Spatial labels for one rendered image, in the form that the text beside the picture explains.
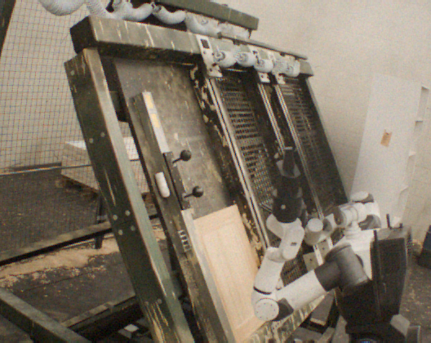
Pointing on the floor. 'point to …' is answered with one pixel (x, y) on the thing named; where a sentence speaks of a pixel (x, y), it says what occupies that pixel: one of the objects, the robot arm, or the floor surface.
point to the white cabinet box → (391, 144)
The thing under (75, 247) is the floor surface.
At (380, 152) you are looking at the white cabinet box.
